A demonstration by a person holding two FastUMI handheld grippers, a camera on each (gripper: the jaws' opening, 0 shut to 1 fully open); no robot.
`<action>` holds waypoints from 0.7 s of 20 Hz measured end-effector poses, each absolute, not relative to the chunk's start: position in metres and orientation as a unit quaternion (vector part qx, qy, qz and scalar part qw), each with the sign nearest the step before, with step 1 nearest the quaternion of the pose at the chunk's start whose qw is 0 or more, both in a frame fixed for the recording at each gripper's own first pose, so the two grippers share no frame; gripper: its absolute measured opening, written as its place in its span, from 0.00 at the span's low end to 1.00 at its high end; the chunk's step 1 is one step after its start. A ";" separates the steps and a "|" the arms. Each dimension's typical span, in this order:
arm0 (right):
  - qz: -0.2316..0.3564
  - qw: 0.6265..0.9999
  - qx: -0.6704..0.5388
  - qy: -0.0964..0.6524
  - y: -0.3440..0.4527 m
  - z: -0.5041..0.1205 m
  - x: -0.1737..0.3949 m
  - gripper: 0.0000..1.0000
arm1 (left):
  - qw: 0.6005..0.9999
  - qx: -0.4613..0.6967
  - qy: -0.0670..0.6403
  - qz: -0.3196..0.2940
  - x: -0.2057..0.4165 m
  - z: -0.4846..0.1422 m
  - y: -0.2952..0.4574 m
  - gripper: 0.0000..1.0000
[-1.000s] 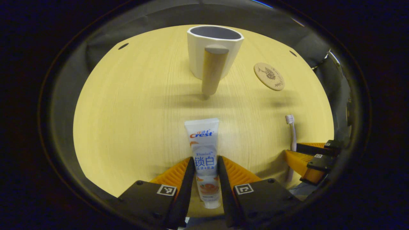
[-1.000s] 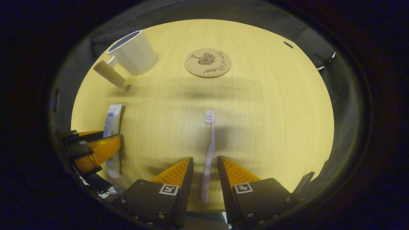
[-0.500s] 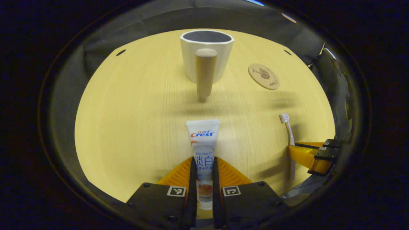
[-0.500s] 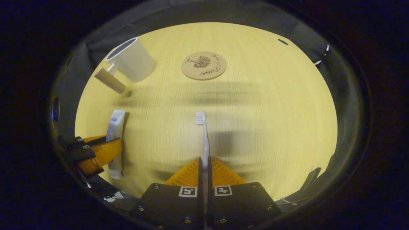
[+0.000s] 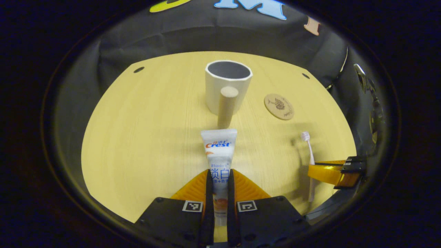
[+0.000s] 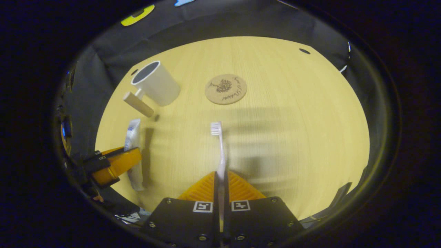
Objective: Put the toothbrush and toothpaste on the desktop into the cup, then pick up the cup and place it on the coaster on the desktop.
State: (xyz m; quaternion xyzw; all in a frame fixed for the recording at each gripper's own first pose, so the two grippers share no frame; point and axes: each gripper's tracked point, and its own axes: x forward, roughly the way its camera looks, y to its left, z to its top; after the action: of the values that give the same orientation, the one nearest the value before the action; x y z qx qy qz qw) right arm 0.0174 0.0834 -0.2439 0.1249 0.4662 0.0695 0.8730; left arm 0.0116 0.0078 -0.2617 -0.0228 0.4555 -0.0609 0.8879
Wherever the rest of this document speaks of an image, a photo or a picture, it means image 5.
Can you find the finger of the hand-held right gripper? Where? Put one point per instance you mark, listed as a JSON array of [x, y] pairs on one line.
[[327, 174], [351, 159]]

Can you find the white toothpaste tube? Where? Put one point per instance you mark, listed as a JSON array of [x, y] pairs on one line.
[[219, 151]]

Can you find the round wooden coaster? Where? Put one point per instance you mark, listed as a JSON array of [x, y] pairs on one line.
[[279, 106]]

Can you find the black backdrop cloth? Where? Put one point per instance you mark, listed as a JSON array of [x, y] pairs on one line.
[[193, 38]]

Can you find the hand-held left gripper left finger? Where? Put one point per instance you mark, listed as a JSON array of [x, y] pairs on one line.
[[208, 206]]

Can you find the pink toothbrush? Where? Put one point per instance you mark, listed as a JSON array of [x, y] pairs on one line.
[[311, 155]]

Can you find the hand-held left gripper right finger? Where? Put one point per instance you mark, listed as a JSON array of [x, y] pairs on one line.
[[231, 206]]

